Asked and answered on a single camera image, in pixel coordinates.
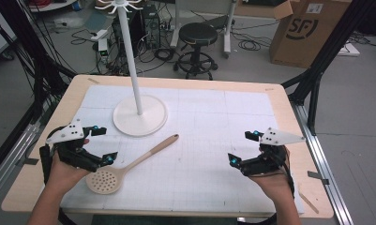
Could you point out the wooden slotted spoon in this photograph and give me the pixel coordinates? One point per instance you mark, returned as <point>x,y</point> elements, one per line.
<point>105,181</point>

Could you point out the black round stool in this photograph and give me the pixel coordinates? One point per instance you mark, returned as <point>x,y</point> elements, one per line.
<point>198,34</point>

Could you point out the white power strip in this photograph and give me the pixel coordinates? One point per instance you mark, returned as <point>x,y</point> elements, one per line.
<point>98,34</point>

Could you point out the small white device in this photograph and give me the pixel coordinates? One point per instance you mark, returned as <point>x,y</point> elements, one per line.
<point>103,48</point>

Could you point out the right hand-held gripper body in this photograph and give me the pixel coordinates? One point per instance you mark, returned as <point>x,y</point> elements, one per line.
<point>267,159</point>

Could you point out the black computer tower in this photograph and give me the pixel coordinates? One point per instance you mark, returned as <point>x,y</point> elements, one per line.
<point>151,26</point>

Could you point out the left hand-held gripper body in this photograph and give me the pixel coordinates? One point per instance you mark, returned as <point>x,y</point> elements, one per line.
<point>71,151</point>

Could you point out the white flat floor plate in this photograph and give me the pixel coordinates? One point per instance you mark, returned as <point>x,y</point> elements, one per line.
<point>349,50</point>

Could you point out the thin wooden stick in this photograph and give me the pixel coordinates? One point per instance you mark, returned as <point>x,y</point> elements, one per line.
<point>309,203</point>

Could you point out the aluminium rail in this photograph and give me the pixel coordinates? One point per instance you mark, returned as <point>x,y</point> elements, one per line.
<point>327,178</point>
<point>10,157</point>

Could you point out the white hook rack stand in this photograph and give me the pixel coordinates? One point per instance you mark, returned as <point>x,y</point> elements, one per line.
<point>141,118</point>

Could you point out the black metal frame post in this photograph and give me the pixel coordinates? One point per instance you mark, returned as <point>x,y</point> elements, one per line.
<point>331,42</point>
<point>40,72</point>

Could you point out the person's left hand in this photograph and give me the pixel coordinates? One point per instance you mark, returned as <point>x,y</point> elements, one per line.
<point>63,176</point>

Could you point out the black tape piece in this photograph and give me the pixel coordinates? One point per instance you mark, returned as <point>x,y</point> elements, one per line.
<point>31,161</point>
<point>317,176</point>

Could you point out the white gridded mat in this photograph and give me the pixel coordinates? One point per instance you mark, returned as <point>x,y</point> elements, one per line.
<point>207,140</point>

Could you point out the brown cardboard box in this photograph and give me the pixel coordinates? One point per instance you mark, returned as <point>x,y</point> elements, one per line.
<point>301,43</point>

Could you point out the person's right hand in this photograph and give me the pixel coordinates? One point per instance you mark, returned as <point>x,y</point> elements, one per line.
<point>274,184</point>

